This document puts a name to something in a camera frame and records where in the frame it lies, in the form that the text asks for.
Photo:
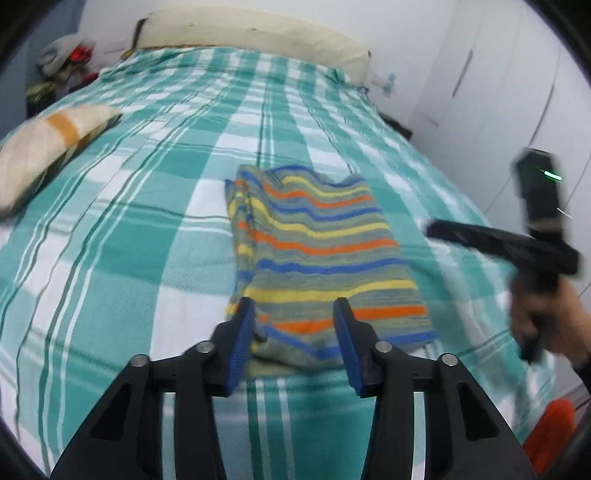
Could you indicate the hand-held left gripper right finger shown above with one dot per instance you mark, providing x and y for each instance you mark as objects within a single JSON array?
[{"x": 346, "y": 346}]

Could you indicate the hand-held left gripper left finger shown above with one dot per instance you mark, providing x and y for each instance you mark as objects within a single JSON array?
[{"x": 240, "y": 341}]

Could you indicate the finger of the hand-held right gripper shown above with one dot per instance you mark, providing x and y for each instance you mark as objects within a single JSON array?
[{"x": 471, "y": 237}]

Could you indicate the striped knitted sweater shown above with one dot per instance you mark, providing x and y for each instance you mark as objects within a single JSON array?
[{"x": 323, "y": 240}]

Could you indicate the person's right forearm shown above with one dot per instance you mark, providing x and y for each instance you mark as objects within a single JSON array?
[{"x": 584, "y": 369}]

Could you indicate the grey and red clothes pile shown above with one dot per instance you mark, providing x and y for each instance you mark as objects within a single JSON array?
[{"x": 67, "y": 55}]

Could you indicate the person's right hand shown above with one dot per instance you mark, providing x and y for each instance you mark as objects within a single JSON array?
[{"x": 565, "y": 318}]

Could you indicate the white wardrobe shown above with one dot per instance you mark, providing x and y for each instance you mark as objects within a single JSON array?
[{"x": 498, "y": 83}]

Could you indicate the green white plaid blanket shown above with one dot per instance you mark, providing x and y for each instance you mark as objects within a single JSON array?
[{"x": 138, "y": 230}]

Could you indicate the orange cloth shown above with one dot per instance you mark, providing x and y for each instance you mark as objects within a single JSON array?
[{"x": 551, "y": 434}]

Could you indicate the cream orange-striped pillow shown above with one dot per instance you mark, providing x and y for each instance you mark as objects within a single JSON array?
[{"x": 41, "y": 147}]

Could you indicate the cream padded headboard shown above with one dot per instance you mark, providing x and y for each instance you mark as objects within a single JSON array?
[{"x": 258, "y": 39}]

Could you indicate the dark yellow-striped cloth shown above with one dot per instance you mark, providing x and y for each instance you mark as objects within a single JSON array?
[{"x": 41, "y": 94}]

